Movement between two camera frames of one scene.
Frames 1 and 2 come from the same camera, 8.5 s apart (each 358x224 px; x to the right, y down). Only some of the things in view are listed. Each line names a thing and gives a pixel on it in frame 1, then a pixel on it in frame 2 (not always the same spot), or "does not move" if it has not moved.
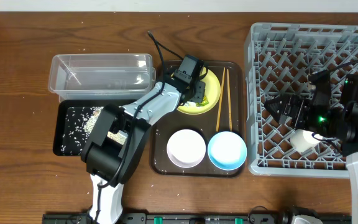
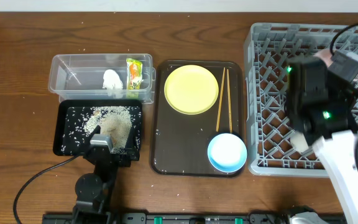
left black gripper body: [198, 90] -> [110, 154]
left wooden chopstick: [222, 86] does not move
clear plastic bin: [106, 76] does not move
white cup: [301, 140] does not move
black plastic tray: [76, 122] does not move
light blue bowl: [227, 150] does not move
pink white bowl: [186, 148] -> [325, 55]
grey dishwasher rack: [279, 59] does not move
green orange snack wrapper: [204, 102] -> [134, 69]
